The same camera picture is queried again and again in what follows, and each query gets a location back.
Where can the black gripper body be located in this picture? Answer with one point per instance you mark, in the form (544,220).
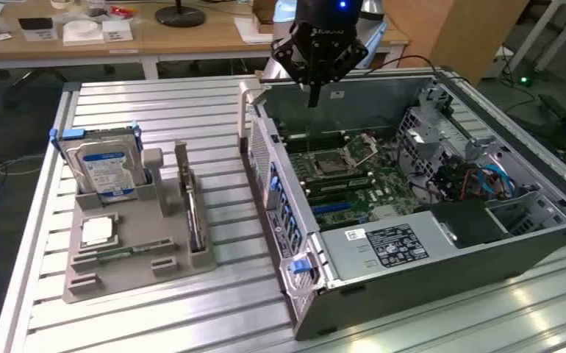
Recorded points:
(326,33)

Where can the graphics card with metal bracket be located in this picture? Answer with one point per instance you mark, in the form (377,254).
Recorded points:
(191,209)

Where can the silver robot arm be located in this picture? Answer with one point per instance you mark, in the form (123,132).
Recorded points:
(278,70)

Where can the white paper stack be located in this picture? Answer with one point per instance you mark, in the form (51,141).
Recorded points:
(255,31)

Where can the brown cardboard box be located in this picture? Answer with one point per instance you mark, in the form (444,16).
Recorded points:
(265,11)

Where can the wooden desk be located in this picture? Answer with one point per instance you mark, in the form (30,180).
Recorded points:
(190,40)

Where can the wooden cabinet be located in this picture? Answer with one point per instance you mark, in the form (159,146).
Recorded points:
(460,36)

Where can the black round lamp base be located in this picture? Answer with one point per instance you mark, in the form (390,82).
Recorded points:
(181,16)

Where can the metal socket cover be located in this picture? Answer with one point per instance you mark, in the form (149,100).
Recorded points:
(350,147)

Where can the perforated metal drive cage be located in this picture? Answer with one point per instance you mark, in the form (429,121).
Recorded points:
(425,143)

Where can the CPU socket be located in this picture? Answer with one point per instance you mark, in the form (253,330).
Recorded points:
(332,165)

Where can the plain white box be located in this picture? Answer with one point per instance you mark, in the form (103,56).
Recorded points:
(117,31)

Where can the red package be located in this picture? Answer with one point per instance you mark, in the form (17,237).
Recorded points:
(121,11)

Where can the green indicator light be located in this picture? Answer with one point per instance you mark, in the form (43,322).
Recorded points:
(524,79)

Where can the green RAM stick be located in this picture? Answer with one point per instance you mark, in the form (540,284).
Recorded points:
(344,185)
(126,252)

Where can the blue slot clip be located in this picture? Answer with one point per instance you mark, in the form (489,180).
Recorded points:
(274,182)
(290,221)
(282,203)

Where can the green motherboard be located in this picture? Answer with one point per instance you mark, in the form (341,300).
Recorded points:
(386,191)

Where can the white box with round tape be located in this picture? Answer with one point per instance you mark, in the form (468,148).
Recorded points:
(83,33)

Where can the blue expansion slot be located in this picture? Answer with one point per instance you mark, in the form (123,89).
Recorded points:
(332,209)

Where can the beige tape roll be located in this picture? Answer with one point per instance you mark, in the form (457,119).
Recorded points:
(61,3)

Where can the hard disk with blue carrier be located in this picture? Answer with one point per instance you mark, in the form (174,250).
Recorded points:
(106,169)

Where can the white box with black top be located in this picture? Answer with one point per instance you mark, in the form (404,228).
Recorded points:
(38,29)

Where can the black plastic shroud box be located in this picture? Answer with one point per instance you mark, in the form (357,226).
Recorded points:
(469,224)

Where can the silver power supply unit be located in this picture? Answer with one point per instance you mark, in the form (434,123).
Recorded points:
(346,253)

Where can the grey metal disk bay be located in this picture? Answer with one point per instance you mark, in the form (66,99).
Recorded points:
(533,206)

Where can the blue case latch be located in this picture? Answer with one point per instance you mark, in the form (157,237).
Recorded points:
(298,266)

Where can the silver CPU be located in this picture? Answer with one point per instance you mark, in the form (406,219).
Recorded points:
(97,232)

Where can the grey parts rack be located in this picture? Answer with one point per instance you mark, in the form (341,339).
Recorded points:
(150,264)

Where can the dark grey PC case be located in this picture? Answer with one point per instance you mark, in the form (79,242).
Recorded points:
(410,294)

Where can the white table frame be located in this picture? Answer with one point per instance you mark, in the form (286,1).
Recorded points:
(528,40)

